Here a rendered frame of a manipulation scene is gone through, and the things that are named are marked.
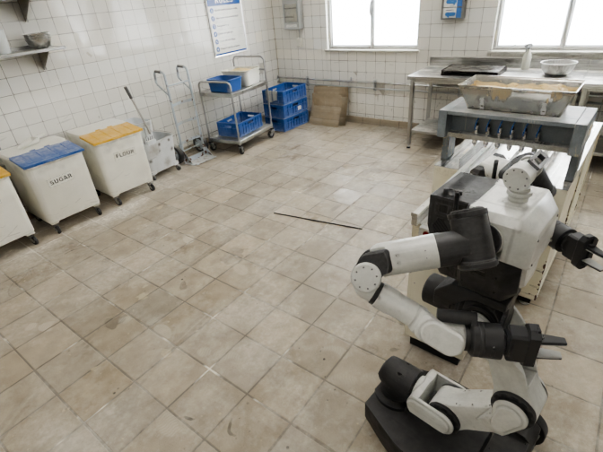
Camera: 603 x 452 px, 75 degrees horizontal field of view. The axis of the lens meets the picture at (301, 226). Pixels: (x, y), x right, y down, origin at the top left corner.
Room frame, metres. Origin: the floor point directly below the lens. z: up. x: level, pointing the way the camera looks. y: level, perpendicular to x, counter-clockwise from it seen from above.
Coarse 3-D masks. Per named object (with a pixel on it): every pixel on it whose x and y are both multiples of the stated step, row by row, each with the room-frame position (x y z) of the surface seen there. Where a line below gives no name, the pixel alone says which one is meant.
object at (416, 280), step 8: (424, 224) 1.57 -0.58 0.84; (416, 232) 1.59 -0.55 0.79; (416, 272) 1.57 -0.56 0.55; (424, 272) 1.55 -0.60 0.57; (432, 272) 1.52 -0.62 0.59; (408, 280) 1.60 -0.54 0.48; (416, 280) 1.57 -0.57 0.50; (424, 280) 1.54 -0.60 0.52; (408, 288) 1.60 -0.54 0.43; (416, 288) 1.57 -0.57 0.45; (408, 296) 1.60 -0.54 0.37; (416, 296) 1.57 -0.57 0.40; (424, 304) 1.53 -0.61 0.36; (432, 312) 1.51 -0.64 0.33; (408, 328) 1.59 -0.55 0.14; (416, 344) 1.58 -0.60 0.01; (424, 344) 1.55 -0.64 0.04; (432, 352) 1.52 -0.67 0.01; (440, 352) 1.49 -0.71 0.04; (464, 352) 1.39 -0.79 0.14; (448, 360) 1.45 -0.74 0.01; (456, 360) 1.43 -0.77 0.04
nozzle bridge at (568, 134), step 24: (456, 120) 2.26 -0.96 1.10; (480, 120) 2.17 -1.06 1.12; (504, 120) 2.01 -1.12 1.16; (528, 120) 1.93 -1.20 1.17; (552, 120) 1.88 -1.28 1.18; (576, 120) 1.84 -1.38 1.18; (528, 144) 1.95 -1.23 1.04; (552, 144) 1.89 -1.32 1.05; (576, 144) 1.78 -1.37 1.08; (576, 168) 1.84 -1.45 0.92
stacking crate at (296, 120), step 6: (300, 114) 6.16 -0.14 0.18; (306, 114) 6.29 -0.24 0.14; (276, 120) 5.98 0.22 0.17; (282, 120) 5.89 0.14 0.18; (288, 120) 5.97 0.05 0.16; (294, 120) 6.07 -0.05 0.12; (300, 120) 6.17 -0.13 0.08; (306, 120) 6.28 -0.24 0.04; (276, 126) 5.99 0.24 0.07; (282, 126) 5.92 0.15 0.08; (288, 126) 5.96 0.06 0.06; (294, 126) 6.05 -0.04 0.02
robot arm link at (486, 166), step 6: (492, 156) 1.34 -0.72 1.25; (498, 156) 1.34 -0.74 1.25; (504, 156) 1.33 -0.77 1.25; (486, 162) 1.32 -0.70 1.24; (492, 162) 1.29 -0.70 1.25; (504, 162) 1.24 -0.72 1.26; (474, 168) 1.36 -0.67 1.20; (480, 168) 1.33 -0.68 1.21; (486, 168) 1.30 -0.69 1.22; (492, 168) 1.27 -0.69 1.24; (498, 168) 1.24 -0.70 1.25; (474, 174) 1.35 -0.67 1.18; (480, 174) 1.32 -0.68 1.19; (486, 174) 1.29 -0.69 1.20
